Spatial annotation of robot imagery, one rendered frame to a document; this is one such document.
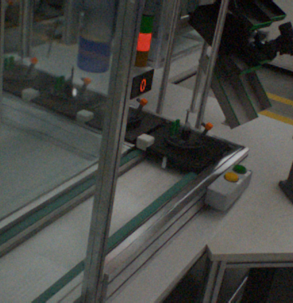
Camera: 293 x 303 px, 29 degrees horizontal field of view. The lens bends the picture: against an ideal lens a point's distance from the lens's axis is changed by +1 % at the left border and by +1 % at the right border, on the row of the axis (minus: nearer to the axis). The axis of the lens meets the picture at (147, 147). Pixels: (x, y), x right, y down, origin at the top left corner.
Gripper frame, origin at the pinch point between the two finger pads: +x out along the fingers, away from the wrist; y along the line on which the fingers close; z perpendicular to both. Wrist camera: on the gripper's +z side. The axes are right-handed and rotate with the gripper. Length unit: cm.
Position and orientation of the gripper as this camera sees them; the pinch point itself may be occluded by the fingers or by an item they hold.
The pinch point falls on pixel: (266, 45)
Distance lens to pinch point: 221.8
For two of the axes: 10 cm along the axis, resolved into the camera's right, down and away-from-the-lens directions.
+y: -5.7, 3.5, -7.5
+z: -0.8, -9.2, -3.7
